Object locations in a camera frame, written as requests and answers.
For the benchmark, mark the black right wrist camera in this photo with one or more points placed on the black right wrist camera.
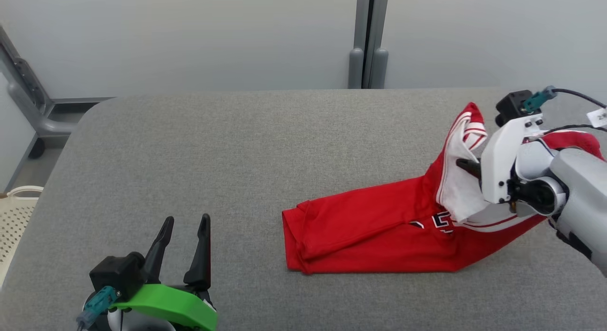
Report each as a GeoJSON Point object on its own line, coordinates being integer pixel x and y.
{"type": "Point", "coordinates": [512, 105]}

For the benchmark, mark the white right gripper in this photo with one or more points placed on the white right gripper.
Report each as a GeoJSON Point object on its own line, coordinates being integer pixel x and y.
{"type": "Point", "coordinates": [498, 165]}

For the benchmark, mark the grey wheeled stand frame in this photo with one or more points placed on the grey wheeled stand frame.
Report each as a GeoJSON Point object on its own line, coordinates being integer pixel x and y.
{"type": "Point", "coordinates": [52, 128]}

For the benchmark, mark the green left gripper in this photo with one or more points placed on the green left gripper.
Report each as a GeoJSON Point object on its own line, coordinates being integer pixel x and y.
{"type": "Point", "coordinates": [170, 302]}

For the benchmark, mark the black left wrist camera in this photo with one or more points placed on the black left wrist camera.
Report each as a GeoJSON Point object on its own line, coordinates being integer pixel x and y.
{"type": "Point", "coordinates": [116, 274]}

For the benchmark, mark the grey fabric sofa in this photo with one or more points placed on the grey fabric sofa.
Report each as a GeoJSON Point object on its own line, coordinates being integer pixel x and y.
{"type": "Point", "coordinates": [237, 155]}

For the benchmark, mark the red basketball jersey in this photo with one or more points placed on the red basketball jersey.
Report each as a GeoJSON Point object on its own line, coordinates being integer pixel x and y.
{"type": "Point", "coordinates": [360, 226]}

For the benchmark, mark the white laundry basket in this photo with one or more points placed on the white laundry basket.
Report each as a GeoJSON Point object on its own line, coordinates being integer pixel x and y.
{"type": "Point", "coordinates": [14, 226]}

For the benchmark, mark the grey partition post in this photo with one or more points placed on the grey partition post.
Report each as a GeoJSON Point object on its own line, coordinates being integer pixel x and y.
{"type": "Point", "coordinates": [356, 65]}
{"type": "Point", "coordinates": [380, 65]}

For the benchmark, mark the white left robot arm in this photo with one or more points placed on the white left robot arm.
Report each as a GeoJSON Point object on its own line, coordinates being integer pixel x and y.
{"type": "Point", "coordinates": [142, 324]}

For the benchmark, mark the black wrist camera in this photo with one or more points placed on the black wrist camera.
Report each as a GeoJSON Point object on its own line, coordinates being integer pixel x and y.
{"type": "Point", "coordinates": [116, 274]}
{"type": "Point", "coordinates": [512, 105]}

